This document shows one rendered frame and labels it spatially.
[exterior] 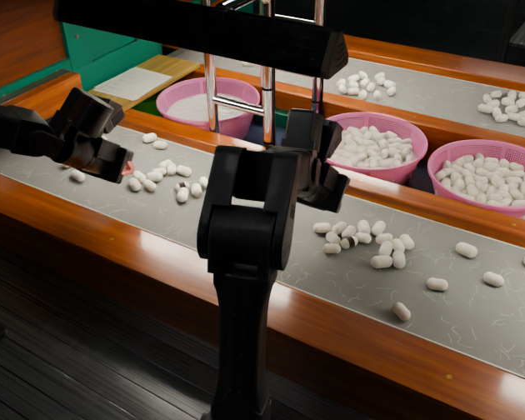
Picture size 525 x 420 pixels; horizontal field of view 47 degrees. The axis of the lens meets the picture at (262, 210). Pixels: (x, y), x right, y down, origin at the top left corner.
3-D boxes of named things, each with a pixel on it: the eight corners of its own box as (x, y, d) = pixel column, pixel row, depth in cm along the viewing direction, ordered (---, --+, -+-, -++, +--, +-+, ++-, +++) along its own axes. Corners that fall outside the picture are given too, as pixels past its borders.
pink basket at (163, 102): (270, 149, 153) (269, 115, 147) (163, 162, 148) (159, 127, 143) (250, 103, 174) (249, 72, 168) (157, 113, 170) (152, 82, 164)
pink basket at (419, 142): (424, 211, 130) (431, 173, 124) (301, 201, 134) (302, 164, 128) (419, 149, 151) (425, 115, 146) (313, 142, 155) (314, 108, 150)
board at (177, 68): (122, 112, 150) (122, 108, 150) (79, 100, 157) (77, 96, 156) (200, 67, 173) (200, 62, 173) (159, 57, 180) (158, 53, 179)
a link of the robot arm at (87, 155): (86, 127, 107) (58, 116, 101) (106, 142, 105) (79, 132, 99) (66, 159, 108) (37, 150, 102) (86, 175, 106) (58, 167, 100)
